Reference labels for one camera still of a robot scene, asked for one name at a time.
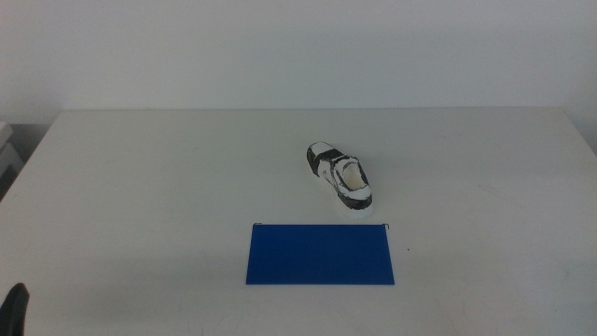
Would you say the black and white shoe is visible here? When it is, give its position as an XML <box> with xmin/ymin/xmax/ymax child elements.
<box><xmin>306</xmin><ymin>141</ymin><xmax>375</xmax><ymax>219</ymax></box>

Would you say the blue rectangular mat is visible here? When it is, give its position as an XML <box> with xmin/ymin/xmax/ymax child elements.
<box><xmin>245</xmin><ymin>223</ymin><xmax>396</xmax><ymax>286</ymax></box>

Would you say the white shelf unit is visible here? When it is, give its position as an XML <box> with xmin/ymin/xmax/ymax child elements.
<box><xmin>0</xmin><ymin>121</ymin><xmax>25</xmax><ymax>177</ymax></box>

